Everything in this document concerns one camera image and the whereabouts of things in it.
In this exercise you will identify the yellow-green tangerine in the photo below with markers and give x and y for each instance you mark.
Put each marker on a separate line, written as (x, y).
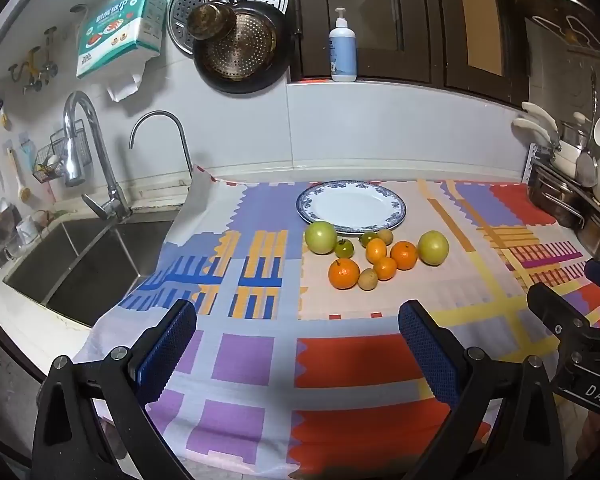
(366, 238)

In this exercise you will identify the green white tissue pack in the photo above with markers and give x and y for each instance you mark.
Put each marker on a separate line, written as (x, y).
(120, 30)

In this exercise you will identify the small orange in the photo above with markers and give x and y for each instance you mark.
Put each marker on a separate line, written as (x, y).
(376, 250)
(385, 268)

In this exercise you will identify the yellow wall hooks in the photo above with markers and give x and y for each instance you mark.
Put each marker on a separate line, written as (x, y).
(32, 67)

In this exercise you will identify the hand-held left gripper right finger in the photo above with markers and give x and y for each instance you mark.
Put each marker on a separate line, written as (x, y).
(427, 355)

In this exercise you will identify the dark wooden window frame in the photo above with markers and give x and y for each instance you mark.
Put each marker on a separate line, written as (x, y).
(430, 25)

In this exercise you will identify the small tan round fruit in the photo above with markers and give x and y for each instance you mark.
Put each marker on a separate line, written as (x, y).
(368, 279)
(385, 235)

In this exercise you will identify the stainless steel sink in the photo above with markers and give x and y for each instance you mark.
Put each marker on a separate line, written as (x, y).
(85, 265)

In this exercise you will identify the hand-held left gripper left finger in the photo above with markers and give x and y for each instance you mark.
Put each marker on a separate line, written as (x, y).
(167, 345)

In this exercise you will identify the white blue pump bottle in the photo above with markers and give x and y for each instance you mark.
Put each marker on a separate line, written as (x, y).
(343, 52)

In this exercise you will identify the green apple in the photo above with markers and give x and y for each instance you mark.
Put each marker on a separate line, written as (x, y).
(433, 247)
(321, 237)

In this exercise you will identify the colourful patterned tablecloth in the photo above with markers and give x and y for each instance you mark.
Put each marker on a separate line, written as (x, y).
(260, 330)

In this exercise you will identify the copper perforated colander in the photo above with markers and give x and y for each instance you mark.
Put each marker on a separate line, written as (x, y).
(240, 45)

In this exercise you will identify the thin chrome gooseneck faucet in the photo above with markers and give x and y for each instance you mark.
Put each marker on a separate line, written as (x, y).
(166, 119)

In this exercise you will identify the black frying pan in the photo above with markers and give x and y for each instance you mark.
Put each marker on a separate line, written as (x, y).
(279, 35)

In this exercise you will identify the small brass ladle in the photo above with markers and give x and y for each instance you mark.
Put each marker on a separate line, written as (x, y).
(211, 19)

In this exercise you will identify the dark green tangerine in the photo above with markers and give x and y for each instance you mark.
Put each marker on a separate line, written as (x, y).
(344, 248)

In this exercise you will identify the large orange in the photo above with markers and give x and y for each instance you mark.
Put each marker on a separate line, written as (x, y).
(343, 273)
(404, 255)

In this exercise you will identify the stainless steel container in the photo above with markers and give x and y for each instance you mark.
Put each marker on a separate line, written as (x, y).
(555, 200)

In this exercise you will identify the tall chrome pull-down faucet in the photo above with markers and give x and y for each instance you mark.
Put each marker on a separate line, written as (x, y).
(80, 135)

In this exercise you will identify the blue patterned white plate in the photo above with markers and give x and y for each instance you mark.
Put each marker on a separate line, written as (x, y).
(351, 207)

